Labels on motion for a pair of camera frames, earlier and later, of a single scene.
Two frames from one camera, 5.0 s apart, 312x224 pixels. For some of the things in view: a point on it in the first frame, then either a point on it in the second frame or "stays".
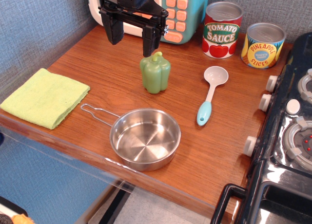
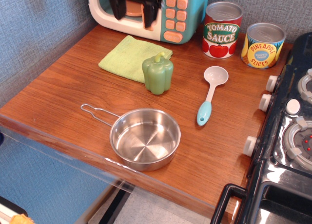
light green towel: (46, 99) → (127, 58)
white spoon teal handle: (215, 75) stays
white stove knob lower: (249, 145) stays
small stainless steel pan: (143, 140) stays
